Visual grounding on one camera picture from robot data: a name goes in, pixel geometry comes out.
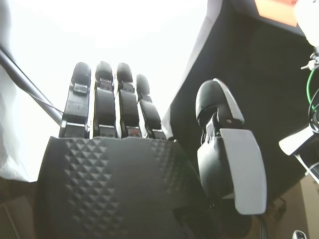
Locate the white cloth curtain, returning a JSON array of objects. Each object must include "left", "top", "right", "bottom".
[{"left": 0, "top": 0, "right": 217, "bottom": 184}]

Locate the grey metal rod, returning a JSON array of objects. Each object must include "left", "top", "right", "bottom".
[{"left": 0, "top": 46, "right": 63, "bottom": 126}]

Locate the orange rectangular box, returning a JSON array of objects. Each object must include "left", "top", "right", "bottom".
[{"left": 254, "top": 0, "right": 299, "bottom": 27}]

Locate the green cable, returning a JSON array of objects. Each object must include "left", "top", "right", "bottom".
[{"left": 306, "top": 66, "right": 319, "bottom": 109}]

